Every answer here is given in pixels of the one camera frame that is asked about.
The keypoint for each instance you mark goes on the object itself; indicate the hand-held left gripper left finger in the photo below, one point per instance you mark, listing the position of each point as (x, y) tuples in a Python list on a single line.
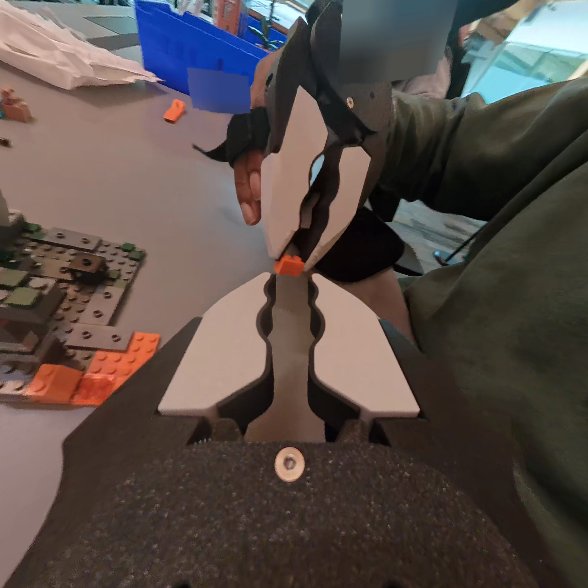
[(220, 363)]

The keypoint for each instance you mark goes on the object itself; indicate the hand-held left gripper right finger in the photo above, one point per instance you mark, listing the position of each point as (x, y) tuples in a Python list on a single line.
[(363, 363)]

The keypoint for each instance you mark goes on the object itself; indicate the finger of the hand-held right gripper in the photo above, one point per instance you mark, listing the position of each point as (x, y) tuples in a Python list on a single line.
[(285, 183), (351, 183)]

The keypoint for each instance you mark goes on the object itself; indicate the brick building model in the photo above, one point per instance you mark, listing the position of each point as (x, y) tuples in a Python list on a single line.
[(92, 298)]

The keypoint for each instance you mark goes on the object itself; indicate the person's right forearm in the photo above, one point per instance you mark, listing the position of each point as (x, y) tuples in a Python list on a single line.
[(459, 151)]

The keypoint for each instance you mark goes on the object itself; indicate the person's right hand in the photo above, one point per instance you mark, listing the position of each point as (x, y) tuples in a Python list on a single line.
[(250, 183)]

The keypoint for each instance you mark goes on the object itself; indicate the black mesh office chair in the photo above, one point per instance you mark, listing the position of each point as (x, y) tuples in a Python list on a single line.
[(367, 252)]

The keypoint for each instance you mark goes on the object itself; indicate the orange brick separator tool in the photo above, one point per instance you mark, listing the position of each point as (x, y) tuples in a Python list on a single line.
[(174, 110)]

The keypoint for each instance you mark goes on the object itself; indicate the blue plastic bin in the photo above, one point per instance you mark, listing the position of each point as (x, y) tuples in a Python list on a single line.
[(170, 50)]

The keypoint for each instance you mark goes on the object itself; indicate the crumpled white paper bag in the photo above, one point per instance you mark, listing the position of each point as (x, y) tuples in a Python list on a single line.
[(55, 55)]

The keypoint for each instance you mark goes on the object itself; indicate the pile of small brick figures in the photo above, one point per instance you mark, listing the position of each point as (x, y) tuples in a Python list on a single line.
[(16, 110)]

